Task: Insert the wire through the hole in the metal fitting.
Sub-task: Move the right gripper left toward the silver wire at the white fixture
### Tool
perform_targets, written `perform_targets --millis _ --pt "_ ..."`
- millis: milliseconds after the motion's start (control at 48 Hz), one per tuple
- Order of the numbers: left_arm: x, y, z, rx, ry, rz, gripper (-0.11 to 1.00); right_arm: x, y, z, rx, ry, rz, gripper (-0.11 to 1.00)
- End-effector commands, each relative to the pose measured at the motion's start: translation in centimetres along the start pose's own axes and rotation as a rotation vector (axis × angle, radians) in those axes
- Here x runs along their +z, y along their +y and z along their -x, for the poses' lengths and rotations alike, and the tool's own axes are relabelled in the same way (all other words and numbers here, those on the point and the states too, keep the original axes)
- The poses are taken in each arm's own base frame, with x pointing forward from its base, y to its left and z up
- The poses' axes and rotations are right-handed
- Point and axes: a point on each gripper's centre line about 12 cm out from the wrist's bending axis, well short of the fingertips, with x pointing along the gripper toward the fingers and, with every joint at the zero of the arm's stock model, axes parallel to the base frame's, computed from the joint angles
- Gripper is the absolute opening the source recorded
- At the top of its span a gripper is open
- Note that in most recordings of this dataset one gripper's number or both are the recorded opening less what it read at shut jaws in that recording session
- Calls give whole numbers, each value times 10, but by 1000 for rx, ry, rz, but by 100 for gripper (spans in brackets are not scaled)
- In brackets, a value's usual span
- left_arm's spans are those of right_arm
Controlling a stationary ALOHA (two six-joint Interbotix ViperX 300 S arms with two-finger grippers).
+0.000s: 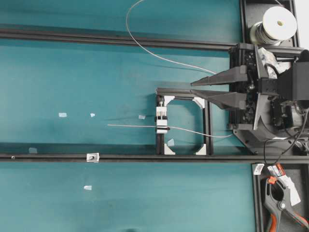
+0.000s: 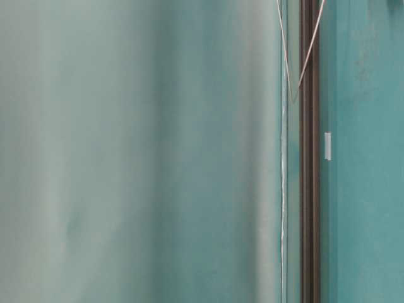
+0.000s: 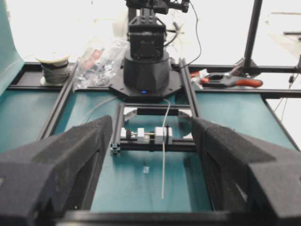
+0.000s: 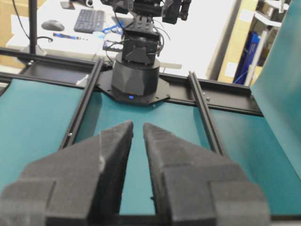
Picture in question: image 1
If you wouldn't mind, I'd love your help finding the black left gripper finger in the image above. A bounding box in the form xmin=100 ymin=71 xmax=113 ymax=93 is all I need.
xmin=190 ymin=89 xmax=247 ymax=109

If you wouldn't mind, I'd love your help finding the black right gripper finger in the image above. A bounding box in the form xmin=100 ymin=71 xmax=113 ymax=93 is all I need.
xmin=190 ymin=65 xmax=248 ymax=87

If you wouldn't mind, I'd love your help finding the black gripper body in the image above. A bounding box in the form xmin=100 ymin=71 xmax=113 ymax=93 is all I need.
xmin=229 ymin=43 xmax=280 ymax=131

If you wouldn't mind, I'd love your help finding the thin white wire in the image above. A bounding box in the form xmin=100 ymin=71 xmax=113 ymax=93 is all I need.
xmin=107 ymin=0 xmax=234 ymax=139

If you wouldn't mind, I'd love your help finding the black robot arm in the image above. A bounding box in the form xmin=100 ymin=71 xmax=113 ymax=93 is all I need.
xmin=191 ymin=43 xmax=309 ymax=156

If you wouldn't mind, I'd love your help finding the white label tag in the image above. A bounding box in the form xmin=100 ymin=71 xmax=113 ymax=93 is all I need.
xmin=253 ymin=163 xmax=264 ymax=175

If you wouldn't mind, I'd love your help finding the orange black spring clamp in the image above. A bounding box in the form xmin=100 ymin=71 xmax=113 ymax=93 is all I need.
xmin=263 ymin=163 xmax=309 ymax=232

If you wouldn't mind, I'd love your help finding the black cable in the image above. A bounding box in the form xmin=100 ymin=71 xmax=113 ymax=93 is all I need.
xmin=263 ymin=120 xmax=309 ymax=167

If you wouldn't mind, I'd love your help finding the white wire spool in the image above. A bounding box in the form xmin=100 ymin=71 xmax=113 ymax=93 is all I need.
xmin=250 ymin=6 xmax=297 ymax=46

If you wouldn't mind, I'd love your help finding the black square extrusion frame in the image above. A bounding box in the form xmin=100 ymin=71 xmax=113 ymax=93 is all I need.
xmin=155 ymin=87 xmax=213 ymax=156

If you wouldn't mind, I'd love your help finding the white wire holder block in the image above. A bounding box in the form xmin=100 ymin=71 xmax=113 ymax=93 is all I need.
xmin=155 ymin=101 xmax=169 ymax=134

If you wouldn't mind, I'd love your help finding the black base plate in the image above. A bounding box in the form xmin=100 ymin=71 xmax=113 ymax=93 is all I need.
xmin=252 ymin=163 xmax=309 ymax=232

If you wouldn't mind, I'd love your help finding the silver metal fitting bracket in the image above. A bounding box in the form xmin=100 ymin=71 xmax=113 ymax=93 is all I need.
xmin=86 ymin=153 xmax=100 ymax=163

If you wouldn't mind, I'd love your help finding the black lower aluminium rail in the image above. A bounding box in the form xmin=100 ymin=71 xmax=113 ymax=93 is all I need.
xmin=0 ymin=153 xmax=309 ymax=165

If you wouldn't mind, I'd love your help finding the black aluminium rail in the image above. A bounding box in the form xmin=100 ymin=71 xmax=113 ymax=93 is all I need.
xmin=0 ymin=153 xmax=309 ymax=165
xmin=0 ymin=23 xmax=305 ymax=53

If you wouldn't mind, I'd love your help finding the black upper aluminium rail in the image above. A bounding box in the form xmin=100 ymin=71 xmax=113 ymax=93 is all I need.
xmin=0 ymin=23 xmax=305 ymax=53

